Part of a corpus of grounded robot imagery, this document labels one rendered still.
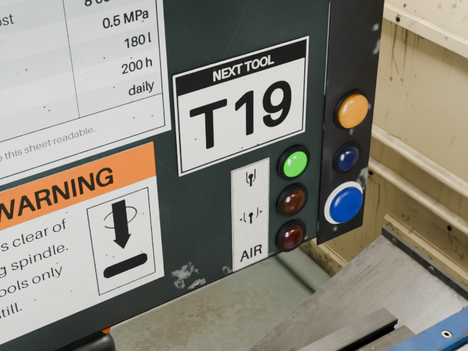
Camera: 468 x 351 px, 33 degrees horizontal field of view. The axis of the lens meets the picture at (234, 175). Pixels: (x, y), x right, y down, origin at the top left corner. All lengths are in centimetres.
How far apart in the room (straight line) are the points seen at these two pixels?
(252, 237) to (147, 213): 9
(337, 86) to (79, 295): 22
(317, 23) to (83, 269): 21
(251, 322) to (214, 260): 142
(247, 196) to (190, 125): 8
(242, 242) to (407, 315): 116
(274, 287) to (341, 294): 35
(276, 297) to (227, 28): 160
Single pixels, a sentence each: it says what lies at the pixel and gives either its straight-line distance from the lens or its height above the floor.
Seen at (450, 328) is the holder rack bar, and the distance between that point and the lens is 108.
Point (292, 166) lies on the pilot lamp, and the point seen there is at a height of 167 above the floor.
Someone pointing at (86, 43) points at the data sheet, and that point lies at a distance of 43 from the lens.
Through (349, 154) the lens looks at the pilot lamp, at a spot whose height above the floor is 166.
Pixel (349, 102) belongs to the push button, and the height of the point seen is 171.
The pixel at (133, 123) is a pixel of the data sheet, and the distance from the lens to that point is 46.
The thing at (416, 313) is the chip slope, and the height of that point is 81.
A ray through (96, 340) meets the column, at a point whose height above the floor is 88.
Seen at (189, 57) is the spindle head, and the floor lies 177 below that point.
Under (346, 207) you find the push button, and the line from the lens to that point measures 60.
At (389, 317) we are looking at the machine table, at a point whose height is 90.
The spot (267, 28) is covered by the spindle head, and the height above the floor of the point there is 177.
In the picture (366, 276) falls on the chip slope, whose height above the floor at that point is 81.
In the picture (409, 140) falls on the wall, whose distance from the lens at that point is 166.
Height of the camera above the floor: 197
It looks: 34 degrees down
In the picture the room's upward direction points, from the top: 1 degrees counter-clockwise
